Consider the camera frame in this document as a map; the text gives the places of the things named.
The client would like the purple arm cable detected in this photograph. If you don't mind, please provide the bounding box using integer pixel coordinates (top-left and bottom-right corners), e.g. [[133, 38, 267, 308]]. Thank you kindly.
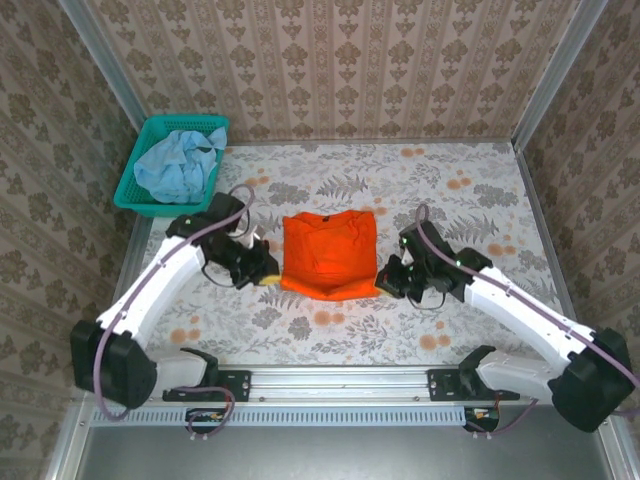
[[92, 183, 256, 444], [414, 202, 640, 441]]

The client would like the thin black left gripper cable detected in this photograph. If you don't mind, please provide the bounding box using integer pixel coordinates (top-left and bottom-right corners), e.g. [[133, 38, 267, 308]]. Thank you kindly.
[[201, 262, 236, 290]]

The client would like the aluminium frame post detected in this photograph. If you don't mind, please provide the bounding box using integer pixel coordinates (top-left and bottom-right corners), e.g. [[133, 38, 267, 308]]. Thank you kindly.
[[512, 0, 609, 151], [57, 0, 151, 129]]

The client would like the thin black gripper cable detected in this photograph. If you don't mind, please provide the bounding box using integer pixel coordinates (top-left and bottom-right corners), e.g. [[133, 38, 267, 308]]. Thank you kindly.
[[201, 262, 236, 290], [407, 287, 449, 310]]

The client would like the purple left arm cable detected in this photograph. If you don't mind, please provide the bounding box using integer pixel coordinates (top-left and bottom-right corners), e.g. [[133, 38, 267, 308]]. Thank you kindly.
[[92, 183, 256, 444]]

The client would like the orange t-shirt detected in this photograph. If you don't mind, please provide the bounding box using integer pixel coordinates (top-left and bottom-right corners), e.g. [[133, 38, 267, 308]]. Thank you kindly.
[[279, 210, 381, 301]]

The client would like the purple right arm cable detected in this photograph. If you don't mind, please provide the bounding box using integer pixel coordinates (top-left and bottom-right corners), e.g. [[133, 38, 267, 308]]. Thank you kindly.
[[414, 202, 640, 441]]

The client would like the aluminium table edge rail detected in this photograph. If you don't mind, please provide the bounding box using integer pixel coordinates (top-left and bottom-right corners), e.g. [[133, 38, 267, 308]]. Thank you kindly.
[[94, 214, 151, 366], [514, 142, 591, 364]]

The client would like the floral table cover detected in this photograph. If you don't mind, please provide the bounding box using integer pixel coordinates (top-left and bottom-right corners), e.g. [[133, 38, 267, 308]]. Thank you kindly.
[[115, 141, 581, 366]]

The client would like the thin black right gripper cable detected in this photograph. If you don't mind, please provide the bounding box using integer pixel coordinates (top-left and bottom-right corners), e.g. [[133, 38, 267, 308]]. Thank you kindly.
[[407, 287, 449, 310]]

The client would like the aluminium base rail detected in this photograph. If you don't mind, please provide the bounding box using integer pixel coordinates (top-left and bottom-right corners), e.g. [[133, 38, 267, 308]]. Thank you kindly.
[[74, 364, 551, 402]]

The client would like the teal plastic basket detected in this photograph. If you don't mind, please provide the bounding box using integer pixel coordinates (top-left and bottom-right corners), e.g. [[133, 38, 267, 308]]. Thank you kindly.
[[113, 114, 231, 220]]

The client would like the grey metal panel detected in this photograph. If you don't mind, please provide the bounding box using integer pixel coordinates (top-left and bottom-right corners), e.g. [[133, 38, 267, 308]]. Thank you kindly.
[[74, 424, 619, 480]]

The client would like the slotted grey cable duct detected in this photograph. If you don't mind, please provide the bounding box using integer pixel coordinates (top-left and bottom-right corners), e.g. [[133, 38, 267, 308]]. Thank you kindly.
[[92, 405, 469, 428]]

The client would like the light blue t-shirt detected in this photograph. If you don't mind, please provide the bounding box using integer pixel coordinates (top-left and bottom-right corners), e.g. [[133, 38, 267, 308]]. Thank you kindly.
[[132, 127, 229, 205]]

